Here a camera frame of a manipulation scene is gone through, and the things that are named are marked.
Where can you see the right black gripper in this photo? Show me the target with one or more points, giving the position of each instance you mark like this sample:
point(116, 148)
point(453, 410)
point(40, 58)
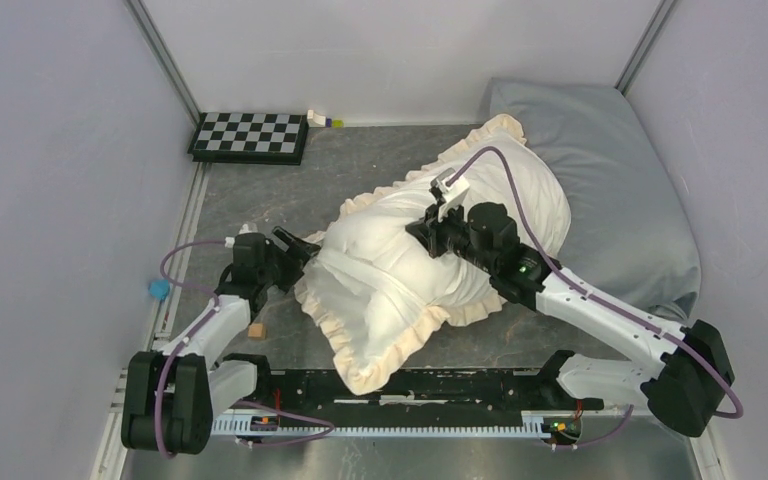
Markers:
point(432, 229)

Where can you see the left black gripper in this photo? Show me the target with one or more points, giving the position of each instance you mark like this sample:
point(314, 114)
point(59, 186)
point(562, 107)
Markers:
point(295, 248)

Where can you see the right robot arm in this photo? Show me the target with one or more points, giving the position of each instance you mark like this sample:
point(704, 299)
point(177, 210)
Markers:
point(681, 374)

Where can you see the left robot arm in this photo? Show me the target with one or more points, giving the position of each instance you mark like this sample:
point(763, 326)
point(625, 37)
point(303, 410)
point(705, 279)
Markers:
point(173, 394)

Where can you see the light blue-grey pillow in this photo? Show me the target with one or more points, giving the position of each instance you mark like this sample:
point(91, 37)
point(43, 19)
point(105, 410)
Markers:
point(629, 235)

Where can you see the small wooden cube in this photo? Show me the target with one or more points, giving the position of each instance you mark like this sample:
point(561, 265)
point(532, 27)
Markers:
point(257, 331)

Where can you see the black white checkerboard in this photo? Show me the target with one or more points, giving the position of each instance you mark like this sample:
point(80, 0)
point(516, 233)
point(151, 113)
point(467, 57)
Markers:
point(249, 138)

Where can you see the small white purple toy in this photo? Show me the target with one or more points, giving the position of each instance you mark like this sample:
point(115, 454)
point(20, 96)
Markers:
point(317, 120)

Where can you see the small blue object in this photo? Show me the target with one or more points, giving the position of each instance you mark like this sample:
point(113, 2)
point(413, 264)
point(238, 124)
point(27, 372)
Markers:
point(159, 289)

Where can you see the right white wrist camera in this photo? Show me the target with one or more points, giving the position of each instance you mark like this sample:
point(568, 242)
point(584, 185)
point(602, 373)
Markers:
point(449, 191)

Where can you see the white toothed cable duct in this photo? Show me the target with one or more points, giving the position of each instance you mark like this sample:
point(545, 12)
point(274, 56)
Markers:
point(243, 423)

